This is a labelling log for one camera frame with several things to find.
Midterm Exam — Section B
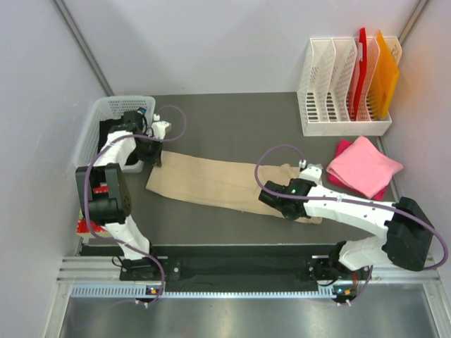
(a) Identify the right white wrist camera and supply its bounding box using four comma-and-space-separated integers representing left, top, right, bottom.
298, 160, 323, 184

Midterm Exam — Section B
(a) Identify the orange folder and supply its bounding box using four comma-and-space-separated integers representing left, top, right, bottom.
368, 30, 400, 120

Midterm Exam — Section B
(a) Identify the light pink folded cloth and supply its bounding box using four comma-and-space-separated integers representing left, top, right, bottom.
326, 136, 403, 198

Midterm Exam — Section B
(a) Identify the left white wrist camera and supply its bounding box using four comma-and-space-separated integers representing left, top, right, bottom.
150, 114, 172, 139

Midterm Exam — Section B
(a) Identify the aluminium frame rail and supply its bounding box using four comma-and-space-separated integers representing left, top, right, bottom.
56, 256, 440, 284

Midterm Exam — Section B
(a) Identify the white plastic basket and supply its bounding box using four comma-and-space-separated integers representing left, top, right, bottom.
72, 95, 156, 168

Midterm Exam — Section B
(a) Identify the beige t shirt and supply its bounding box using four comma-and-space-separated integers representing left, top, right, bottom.
144, 150, 323, 226

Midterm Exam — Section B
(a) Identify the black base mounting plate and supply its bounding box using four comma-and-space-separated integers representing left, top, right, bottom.
112, 256, 369, 284

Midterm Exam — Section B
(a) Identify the black t shirt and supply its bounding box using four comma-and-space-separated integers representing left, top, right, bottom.
97, 119, 138, 165

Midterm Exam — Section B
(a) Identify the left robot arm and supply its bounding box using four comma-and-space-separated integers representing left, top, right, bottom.
75, 108, 164, 281

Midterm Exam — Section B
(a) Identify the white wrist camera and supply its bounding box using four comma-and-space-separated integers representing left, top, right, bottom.
298, 160, 323, 184
150, 114, 172, 139

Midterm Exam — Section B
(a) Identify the white file organizer rack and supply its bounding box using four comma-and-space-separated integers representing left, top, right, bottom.
297, 37, 392, 137

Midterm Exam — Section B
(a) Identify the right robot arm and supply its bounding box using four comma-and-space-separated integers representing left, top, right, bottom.
259, 178, 433, 279

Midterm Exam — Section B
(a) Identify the red folder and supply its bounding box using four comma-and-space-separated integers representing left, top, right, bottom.
350, 27, 368, 121

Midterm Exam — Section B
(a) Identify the white slotted cable duct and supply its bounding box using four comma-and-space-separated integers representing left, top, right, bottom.
70, 284, 353, 299

